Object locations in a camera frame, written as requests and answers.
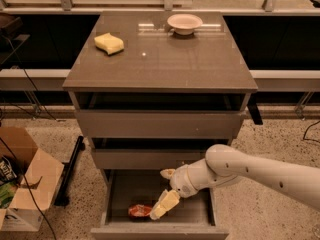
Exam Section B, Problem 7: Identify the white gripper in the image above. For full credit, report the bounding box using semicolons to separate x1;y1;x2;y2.
150;165;194;220

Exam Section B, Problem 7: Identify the red coke can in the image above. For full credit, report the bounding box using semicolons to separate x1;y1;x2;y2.
128;204;152;218

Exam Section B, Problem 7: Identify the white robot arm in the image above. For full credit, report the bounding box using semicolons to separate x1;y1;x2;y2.
150;144;320;220

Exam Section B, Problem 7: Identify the grey bottom drawer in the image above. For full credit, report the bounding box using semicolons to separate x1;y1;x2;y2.
91;170;229;240

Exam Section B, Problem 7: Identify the grey drawer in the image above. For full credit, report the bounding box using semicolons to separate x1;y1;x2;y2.
91;149;205;170
75;110;244;139
91;170;229;240

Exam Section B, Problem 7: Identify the grey middle drawer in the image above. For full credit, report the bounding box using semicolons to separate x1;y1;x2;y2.
91;149;205;170

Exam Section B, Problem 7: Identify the grey drawer cabinet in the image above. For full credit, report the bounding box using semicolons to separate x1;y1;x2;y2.
62;11;259;240

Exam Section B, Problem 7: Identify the grey top drawer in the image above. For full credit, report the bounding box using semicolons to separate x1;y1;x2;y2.
75;110;244;139

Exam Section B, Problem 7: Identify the black bar on floor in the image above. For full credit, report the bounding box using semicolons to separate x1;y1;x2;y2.
54;136;85;206

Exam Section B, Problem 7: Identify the brown cardboard box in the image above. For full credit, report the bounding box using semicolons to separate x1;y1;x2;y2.
0;127;64;232

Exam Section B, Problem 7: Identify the yellow sponge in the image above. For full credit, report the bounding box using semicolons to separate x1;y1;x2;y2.
94;33;124;55

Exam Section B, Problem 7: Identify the snack bag in box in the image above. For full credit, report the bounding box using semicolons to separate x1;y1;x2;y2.
0;157;17;185

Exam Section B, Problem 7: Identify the green package in box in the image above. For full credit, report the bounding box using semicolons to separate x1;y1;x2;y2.
0;181;18;209

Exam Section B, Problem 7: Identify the white bowl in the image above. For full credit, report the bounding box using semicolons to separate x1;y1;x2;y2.
167;14;203;36

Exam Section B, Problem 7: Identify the black cable left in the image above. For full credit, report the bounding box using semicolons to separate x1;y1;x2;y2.
0;33;58;240

